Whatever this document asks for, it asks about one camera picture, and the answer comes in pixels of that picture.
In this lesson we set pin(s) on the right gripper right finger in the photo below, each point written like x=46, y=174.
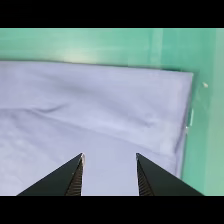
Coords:
x=158, y=181

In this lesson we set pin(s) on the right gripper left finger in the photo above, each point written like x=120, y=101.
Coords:
x=63, y=181

